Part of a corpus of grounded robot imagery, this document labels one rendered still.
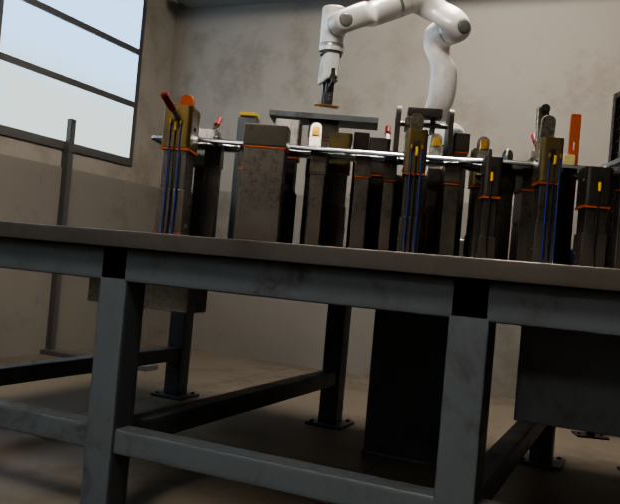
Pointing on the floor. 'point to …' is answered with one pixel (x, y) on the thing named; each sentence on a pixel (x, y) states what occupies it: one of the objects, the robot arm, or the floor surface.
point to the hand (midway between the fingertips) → (327, 99)
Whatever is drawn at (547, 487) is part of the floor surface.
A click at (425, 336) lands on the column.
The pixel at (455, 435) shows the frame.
